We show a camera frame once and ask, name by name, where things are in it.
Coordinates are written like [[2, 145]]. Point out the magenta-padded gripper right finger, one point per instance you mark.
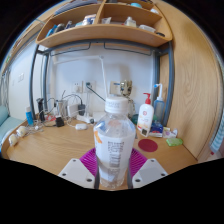
[[148, 171]]

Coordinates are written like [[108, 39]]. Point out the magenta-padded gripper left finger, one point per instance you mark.
[[75, 171]]

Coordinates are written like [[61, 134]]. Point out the clear plastic water bottle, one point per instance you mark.
[[113, 146]]

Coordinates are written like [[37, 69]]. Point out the flat round red coaster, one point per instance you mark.
[[148, 145]]

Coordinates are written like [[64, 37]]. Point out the small green packet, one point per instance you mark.
[[174, 142]]

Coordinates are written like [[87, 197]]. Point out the small blue printed box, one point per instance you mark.
[[156, 128]]

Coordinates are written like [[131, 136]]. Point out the white pink small packet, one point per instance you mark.
[[170, 132]]

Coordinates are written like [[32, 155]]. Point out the white earbuds case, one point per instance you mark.
[[81, 126]]

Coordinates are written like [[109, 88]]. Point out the white power strip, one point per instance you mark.
[[85, 118]]

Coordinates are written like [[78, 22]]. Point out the teal round container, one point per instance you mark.
[[134, 119]]

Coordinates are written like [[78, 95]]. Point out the white red pump lotion bottle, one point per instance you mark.
[[145, 116]]

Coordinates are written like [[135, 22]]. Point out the small cream round bundle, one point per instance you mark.
[[13, 140], [21, 131]]

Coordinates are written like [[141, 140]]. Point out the blue tube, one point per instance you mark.
[[29, 116]]

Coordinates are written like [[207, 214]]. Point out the striped light curtain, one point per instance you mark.
[[218, 136]]

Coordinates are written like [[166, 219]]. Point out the bed with light bedding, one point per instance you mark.
[[6, 123]]

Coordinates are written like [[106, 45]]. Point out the white desk lamp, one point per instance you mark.
[[104, 76]]

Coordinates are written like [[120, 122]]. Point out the wooden shelf unit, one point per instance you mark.
[[100, 33]]

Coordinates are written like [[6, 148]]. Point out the grey metal frame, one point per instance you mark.
[[170, 83]]

